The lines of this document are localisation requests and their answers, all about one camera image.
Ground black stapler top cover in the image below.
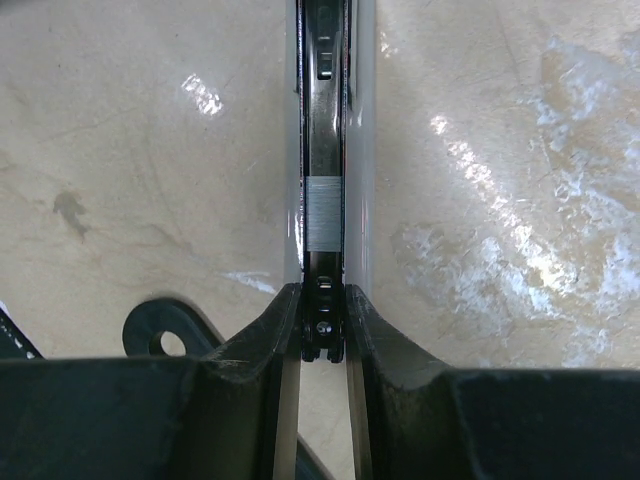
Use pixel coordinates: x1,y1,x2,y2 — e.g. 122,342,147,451
122,297,224,357

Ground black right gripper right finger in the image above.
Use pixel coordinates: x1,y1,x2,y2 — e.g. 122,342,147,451
345,285,639,479

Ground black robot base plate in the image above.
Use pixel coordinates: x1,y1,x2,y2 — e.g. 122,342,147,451
0,304,42,360

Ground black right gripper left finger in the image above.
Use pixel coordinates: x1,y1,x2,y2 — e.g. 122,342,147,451
1,284,301,479

